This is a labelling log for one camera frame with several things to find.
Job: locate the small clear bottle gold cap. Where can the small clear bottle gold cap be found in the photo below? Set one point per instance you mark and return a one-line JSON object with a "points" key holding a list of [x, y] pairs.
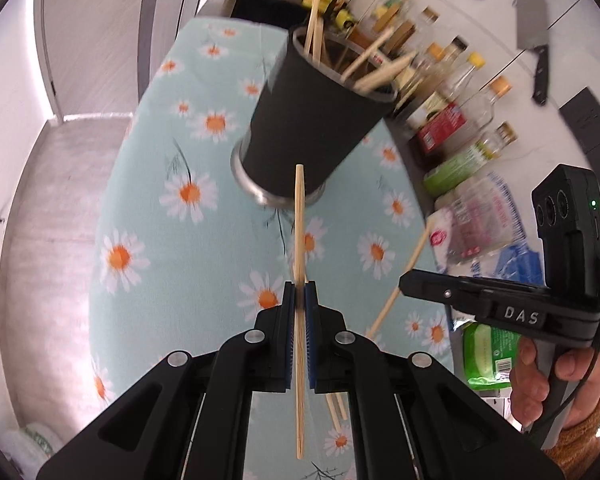
{"points": [[495, 142]]}

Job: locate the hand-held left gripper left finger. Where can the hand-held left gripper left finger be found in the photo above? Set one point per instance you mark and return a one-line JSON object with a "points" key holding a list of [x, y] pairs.
{"points": [[290, 310]]}

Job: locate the daisy print tablecloth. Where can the daisy print tablecloth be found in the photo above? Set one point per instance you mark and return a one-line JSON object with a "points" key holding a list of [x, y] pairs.
{"points": [[180, 260]]}

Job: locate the clear bottle dark cap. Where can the clear bottle dark cap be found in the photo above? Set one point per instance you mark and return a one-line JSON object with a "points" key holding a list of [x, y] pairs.
{"points": [[452, 50]]}

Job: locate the person's right hand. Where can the person's right hand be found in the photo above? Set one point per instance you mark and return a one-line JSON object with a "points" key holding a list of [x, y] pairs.
{"points": [[527, 385]]}

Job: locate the clear bottle orange cap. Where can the clear bottle orange cap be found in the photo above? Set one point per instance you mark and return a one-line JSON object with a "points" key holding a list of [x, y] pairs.
{"points": [[485, 105]]}

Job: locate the red label bottle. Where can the red label bottle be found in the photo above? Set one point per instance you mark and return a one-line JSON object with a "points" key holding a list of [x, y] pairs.
{"points": [[442, 127]]}

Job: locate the black wall socket panel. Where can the black wall socket panel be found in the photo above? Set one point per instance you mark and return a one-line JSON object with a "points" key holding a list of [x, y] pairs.
{"points": [[590, 125]]}

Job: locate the black cup steel base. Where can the black cup steel base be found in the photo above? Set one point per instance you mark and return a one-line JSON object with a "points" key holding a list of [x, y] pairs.
{"points": [[310, 125]]}

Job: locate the clear plastic food packet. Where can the clear plastic food packet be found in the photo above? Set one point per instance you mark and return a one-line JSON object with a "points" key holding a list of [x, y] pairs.
{"points": [[460, 230]]}

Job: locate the green packet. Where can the green packet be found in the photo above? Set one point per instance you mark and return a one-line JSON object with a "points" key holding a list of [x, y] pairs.
{"points": [[485, 355]]}

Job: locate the person's right forearm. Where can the person's right forearm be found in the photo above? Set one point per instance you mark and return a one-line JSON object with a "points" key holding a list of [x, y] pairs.
{"points": [[585, 445]]}

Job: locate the blue print salt bag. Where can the blue print salt bag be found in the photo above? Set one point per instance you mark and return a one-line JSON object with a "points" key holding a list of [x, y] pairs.
{"points": [[517, 262]]}

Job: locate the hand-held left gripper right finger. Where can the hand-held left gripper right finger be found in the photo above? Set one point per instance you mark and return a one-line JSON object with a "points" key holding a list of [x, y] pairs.
{"points": [[310, 310]]}

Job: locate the wooden chopstick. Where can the wooden chopstick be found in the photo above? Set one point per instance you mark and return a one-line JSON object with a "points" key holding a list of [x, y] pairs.
{"points": [[332, 407], [411, 257], [367, 55], [385, 74], [342, 406], [320, 40], [311, 25], [300, 220]]}

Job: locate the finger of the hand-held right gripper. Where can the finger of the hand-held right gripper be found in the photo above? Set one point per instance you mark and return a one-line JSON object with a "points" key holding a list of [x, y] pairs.
{"points": [[430, 285]]}

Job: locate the white plastic bag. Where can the white plastic bag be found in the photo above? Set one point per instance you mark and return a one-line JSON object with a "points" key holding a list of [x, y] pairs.
{"points": [[30, 447]]}

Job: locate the clear bottle yellow cap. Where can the clear bottle yellow cap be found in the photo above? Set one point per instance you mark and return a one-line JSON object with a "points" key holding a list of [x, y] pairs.
{"points": [[472, 62]]}

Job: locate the tall bottle gold cap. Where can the tall bottle gold cap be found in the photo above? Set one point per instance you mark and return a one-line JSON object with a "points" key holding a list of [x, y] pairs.
{"points": [[427, 16]]}

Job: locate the yellow label bottle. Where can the yellow label bottle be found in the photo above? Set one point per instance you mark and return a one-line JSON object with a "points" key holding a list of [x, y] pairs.
{"points": [[395, 5]]}

